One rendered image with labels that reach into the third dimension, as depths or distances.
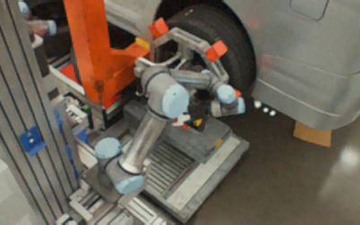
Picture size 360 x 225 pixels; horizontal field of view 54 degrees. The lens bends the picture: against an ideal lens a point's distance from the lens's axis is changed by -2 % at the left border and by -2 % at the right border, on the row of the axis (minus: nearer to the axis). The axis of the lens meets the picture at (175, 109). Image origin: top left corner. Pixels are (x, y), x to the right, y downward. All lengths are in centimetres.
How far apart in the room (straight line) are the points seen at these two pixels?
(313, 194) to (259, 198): 41
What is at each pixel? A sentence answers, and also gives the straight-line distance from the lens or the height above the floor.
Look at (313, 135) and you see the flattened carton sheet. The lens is 320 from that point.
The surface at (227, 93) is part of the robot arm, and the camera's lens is 163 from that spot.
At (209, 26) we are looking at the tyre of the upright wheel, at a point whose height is 117.
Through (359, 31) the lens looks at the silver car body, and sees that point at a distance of 179.
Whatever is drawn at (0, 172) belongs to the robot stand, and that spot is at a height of 123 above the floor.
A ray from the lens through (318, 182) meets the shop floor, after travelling 294.
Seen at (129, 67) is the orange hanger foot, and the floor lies 67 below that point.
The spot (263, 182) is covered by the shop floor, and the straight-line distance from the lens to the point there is 281.
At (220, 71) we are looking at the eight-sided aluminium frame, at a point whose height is 98.
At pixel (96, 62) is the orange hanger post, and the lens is 228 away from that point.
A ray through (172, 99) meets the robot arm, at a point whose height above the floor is 138.
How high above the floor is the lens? 231
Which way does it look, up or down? 47 degrees down
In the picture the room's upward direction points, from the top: 2 degrees clockwise
